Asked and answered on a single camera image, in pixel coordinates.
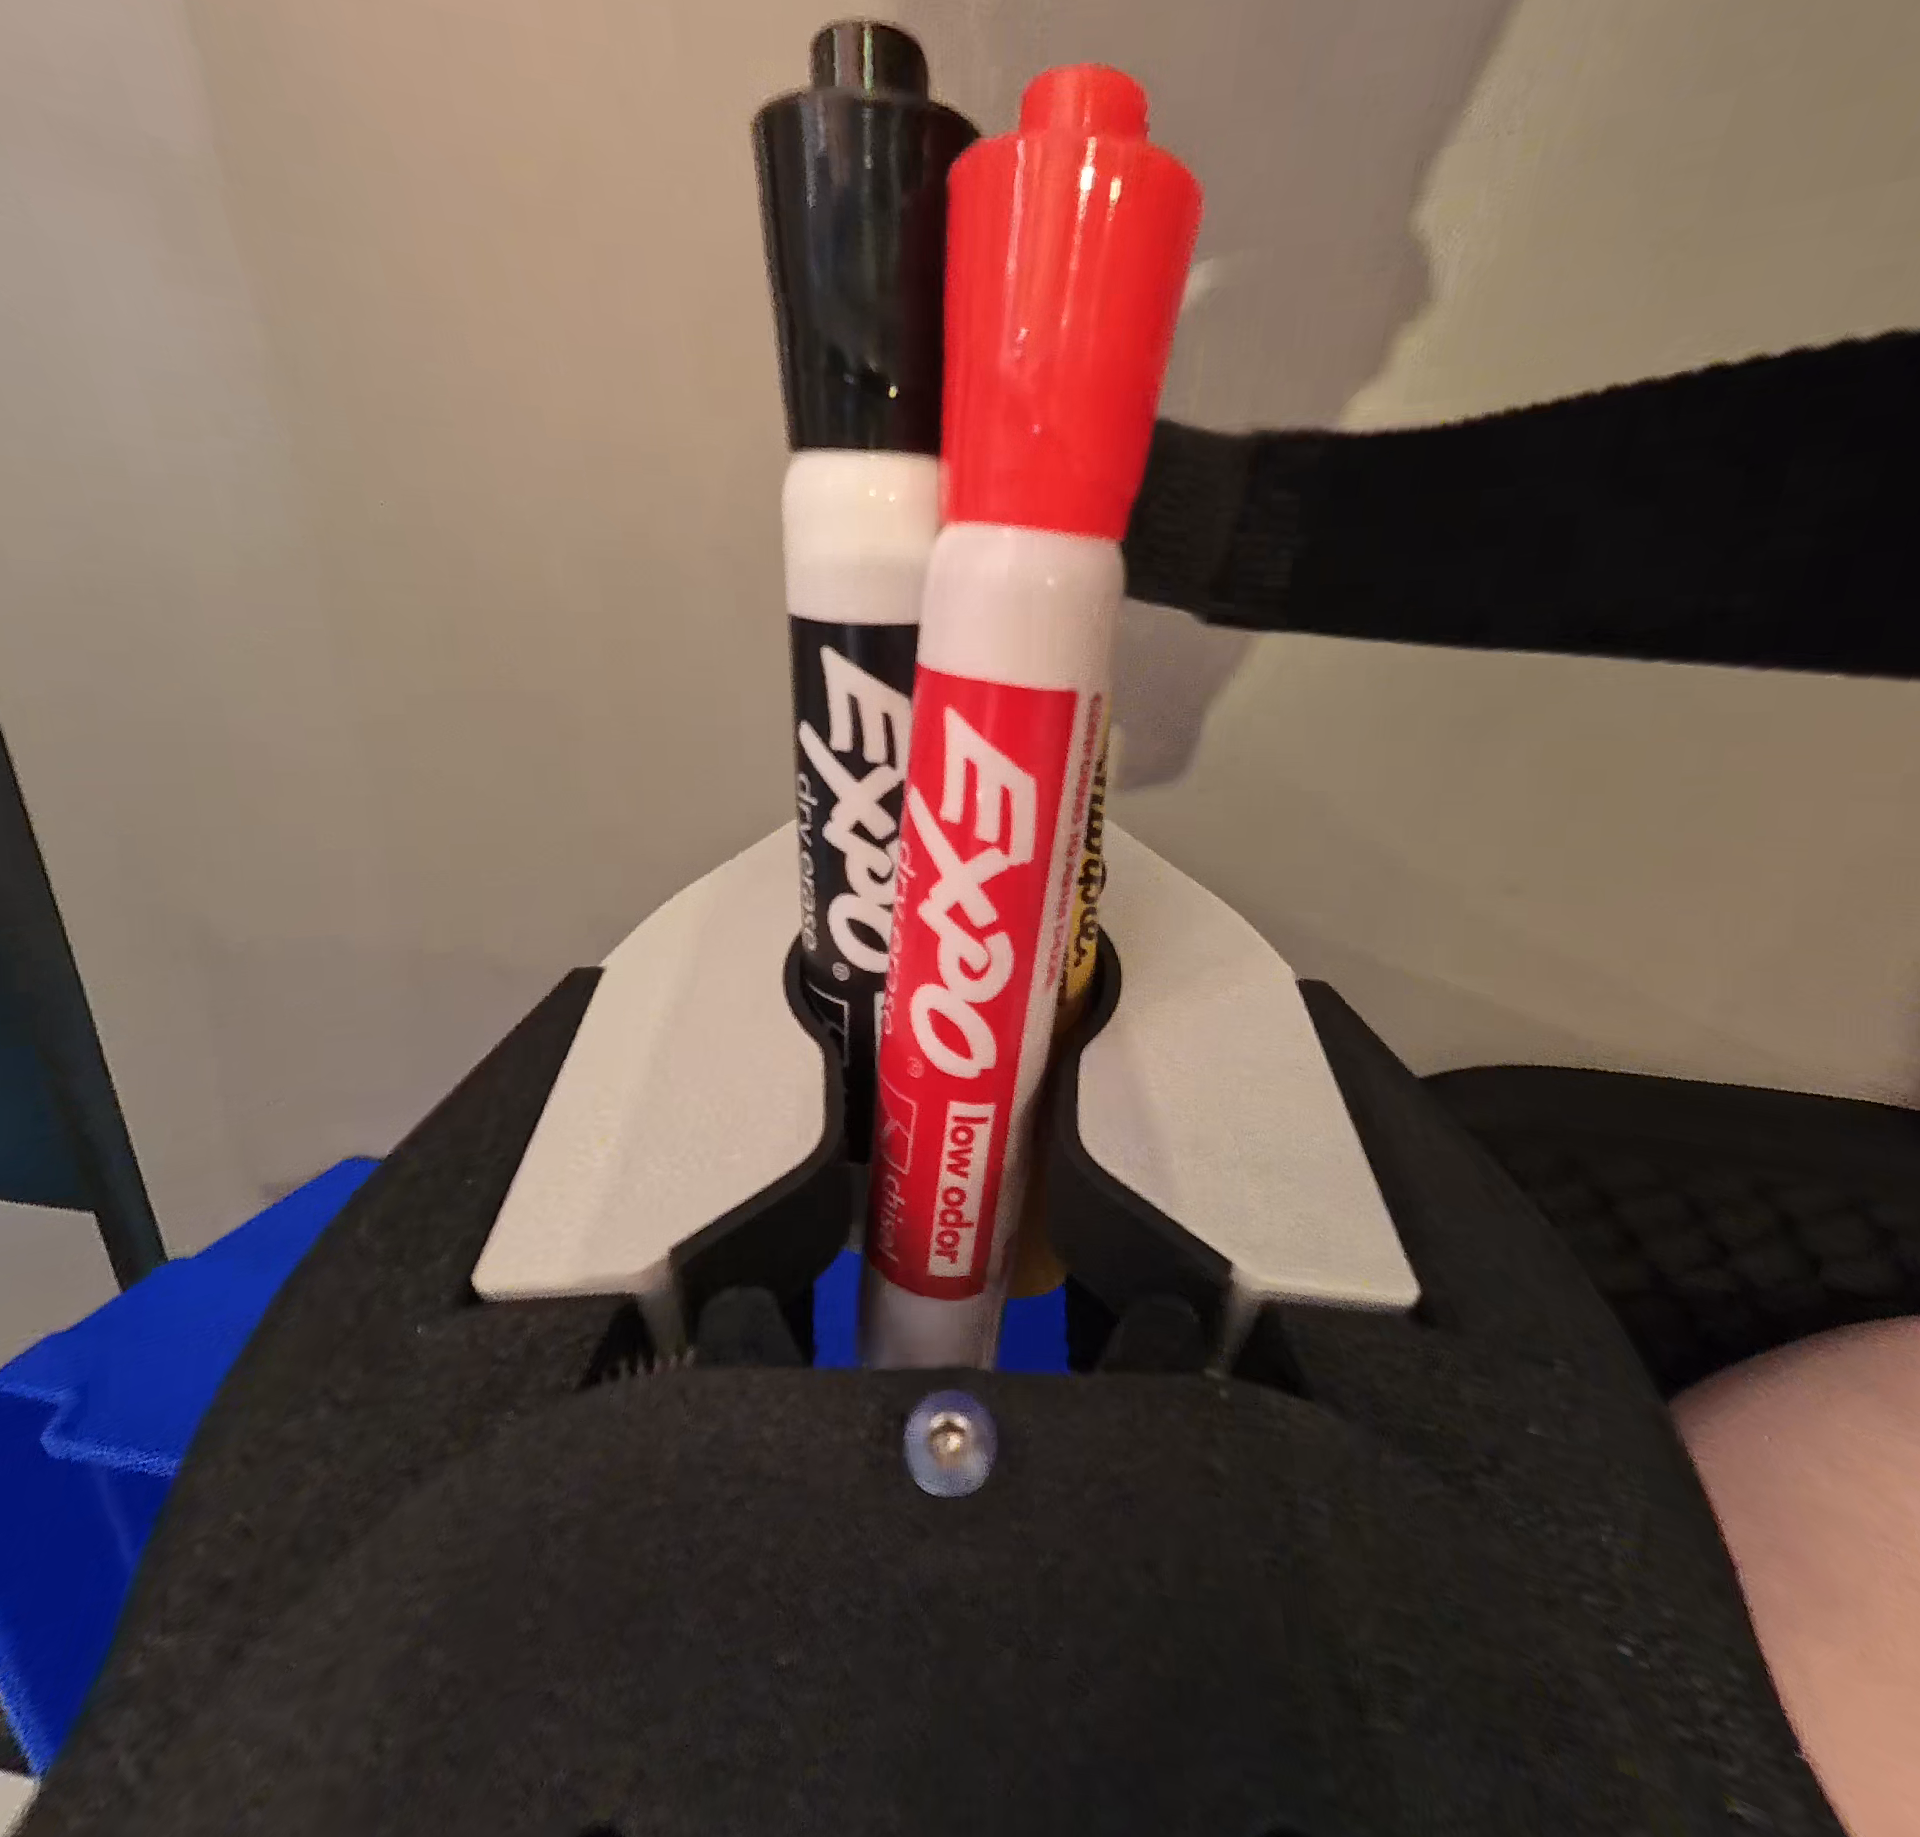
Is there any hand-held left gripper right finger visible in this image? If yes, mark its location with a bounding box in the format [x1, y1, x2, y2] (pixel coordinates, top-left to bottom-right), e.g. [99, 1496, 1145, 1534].
[1041, 816, 1423, 1372]

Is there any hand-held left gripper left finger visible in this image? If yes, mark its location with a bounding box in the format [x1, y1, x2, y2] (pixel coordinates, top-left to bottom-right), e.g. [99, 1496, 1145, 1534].
[470, 816, 873, 1365]

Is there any yellow marker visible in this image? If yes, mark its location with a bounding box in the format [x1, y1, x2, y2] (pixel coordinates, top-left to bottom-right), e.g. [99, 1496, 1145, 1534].
[1019, 687, 1129, 1298]

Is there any red dry erase marker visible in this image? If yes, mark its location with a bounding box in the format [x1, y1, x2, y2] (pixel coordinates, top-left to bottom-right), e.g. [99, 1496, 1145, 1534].
[862, 62, 1207, 1374]

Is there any black strap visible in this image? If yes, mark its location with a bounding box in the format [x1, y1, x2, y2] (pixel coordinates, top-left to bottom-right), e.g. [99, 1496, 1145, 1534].
[1117, 328, 1920, 676]

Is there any black dry erase marker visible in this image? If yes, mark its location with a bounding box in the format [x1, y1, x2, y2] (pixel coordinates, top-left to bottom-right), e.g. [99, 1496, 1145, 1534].
[751, 19, 984, 1170]

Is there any person's left forearm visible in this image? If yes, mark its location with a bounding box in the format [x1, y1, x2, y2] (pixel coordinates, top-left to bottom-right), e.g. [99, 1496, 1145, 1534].
[1666, 1315, 1920, 1837]

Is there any blue plastic bin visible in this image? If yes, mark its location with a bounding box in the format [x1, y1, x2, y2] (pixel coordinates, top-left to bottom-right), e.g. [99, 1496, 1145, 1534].
[0, 1153, 384, 1780]

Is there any dark chair frame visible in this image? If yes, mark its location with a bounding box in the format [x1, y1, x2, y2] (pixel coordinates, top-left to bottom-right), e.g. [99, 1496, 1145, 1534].
[0, 728, 167, 1290]

